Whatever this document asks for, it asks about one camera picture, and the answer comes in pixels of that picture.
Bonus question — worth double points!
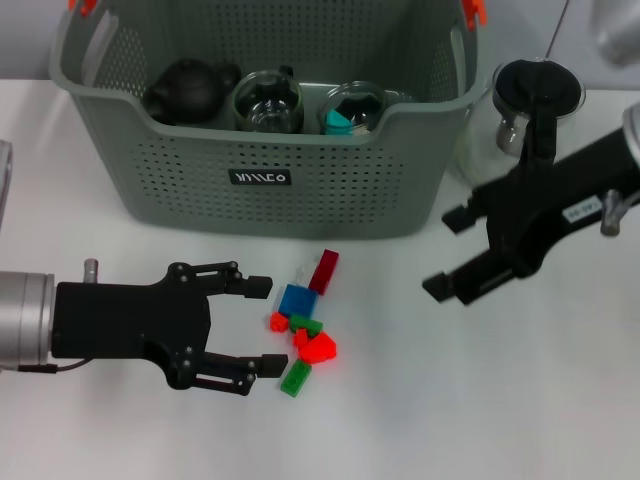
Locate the glass carafe with black handle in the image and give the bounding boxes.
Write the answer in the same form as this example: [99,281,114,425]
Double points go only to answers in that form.
[455,56,587,194]

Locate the black clay teapot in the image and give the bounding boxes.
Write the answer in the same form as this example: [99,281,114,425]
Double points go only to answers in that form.
[144,58,242,126]

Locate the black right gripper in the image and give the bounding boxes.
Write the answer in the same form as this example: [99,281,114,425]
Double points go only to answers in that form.
[422,125,639,307]

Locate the arm cable with plug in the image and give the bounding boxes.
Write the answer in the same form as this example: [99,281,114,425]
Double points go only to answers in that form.
[17,358,95,375]
[599,188,640,235]

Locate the dark green toy brick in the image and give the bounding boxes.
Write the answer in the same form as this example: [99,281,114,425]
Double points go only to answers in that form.
[288,314,324,335]

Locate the flat green toy brick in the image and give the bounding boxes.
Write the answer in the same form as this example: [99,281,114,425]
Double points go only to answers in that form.
[279,360,314,398]

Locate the right arm cable with plug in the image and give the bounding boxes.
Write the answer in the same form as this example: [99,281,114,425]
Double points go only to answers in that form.
[599,188,640,235]

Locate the large red toy brick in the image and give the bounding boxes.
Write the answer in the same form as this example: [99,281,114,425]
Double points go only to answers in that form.
[298,332,339,364]

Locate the blue toy brick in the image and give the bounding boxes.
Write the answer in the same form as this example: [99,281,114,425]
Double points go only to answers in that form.
[277,283,320,319]

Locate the teal toy brick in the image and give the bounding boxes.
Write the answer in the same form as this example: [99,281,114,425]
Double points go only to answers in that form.
[325,109,354,136]

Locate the grey-green perforated storage bin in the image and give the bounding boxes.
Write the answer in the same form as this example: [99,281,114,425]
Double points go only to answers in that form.
[48,0,491,240]

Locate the dark red toy brick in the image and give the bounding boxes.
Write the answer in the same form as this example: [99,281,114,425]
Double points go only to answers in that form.
[308,249,340,296]

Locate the glass teacup with black holder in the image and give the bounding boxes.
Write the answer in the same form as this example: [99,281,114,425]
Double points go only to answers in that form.
[232,65,305,134]

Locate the left arm cable with plug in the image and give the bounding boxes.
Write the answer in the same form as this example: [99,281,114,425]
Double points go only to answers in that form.
[17,358,95,375]

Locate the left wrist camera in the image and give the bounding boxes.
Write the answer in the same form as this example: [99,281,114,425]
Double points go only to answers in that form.
[0,139,14,221]

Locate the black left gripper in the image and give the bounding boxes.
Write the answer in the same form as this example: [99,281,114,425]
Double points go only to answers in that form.
[52,258,290,397]

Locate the glass jar with teal bricks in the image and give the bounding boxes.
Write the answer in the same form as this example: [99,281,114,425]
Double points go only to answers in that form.
[319,80,389,136]

